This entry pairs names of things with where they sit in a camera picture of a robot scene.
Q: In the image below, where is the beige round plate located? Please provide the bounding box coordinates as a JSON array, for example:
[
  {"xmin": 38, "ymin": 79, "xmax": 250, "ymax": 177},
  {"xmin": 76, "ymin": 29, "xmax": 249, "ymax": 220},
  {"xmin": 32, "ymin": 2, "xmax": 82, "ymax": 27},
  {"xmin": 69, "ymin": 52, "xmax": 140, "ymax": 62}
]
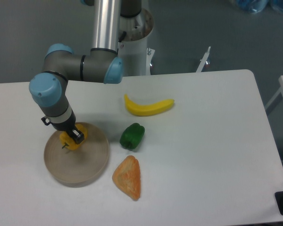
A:
[{"xmin": 44, "ymin": 122, "xmax": 109, "ymax": 187}]

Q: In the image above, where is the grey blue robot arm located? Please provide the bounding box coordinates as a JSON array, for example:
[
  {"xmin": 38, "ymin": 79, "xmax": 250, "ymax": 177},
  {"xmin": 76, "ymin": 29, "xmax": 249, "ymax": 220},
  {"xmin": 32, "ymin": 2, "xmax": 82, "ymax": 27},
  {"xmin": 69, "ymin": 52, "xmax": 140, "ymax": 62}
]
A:
[{"xmin": 29, "ymin": 0, "xmax": 142, "ymax": 144}]

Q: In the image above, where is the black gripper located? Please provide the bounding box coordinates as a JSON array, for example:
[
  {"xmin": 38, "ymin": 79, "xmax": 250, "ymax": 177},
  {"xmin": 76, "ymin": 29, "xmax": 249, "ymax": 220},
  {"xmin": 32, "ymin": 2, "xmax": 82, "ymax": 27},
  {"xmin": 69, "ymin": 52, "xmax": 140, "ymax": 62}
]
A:
[{"xmin": 41, "ymin": 113, "xmax": 84, "ymax": 145}]

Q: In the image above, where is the green toy pepper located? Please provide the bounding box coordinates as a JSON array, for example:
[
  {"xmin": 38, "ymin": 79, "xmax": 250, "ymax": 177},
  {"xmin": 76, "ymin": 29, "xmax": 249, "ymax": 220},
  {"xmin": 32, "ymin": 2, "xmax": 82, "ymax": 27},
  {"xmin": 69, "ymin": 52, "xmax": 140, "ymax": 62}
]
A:
[{"xmin": 119, "ymin": 123, "xmax": 145, "ymax": 150}]

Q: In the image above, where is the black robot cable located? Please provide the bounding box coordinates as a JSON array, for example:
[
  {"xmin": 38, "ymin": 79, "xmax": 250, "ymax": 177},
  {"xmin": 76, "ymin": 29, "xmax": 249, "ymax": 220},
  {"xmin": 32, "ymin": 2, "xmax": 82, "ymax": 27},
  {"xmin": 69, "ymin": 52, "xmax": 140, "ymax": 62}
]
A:
[{"xmin": 117, "ymin": 31, "xmax": 127, "ymax": 44}]

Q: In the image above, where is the orange toy bread triangle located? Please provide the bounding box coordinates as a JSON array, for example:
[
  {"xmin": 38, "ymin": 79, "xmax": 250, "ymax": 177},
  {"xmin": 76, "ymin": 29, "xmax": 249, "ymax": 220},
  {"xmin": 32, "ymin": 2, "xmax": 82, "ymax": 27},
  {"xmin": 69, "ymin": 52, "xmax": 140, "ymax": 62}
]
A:
[{"xmin": 112, "ymin": 155, "xmax": 141, "ymax": 201}]

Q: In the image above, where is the yellow toy banana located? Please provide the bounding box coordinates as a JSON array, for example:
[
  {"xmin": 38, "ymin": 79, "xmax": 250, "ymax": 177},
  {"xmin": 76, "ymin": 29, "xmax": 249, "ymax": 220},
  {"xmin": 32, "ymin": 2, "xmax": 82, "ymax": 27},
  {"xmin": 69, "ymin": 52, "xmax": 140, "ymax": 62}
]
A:
[{"xmin": 124, "ymin": 94, "xmax": 175, "ymax": 116}]

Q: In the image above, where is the white right foot bracket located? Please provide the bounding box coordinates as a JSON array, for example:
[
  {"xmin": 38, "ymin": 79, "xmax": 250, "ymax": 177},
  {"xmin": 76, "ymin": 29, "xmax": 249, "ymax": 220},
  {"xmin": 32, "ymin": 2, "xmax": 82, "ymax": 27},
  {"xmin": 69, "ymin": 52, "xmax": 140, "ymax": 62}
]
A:
[{"xmin": 196, "ymin": 46, "xmax": 211, "ymax": 73}]

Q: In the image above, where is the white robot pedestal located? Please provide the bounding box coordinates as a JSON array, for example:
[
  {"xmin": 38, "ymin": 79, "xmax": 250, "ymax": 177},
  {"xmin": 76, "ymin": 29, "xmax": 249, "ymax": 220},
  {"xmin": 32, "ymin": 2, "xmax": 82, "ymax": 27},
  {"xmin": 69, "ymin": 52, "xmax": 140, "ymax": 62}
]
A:
[{"xmin": 118, "ymin": 8, "xmax": 155, "ymax": 77}]

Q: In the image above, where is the yellow toy pepper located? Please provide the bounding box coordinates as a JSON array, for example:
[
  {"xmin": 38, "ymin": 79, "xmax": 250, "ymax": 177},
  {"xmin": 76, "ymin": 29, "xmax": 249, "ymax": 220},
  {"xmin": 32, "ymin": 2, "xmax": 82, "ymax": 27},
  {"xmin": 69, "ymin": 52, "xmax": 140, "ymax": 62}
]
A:
[{"xmin": 59, "ymin": 123, "xmax": 88, "ymax": 151}]

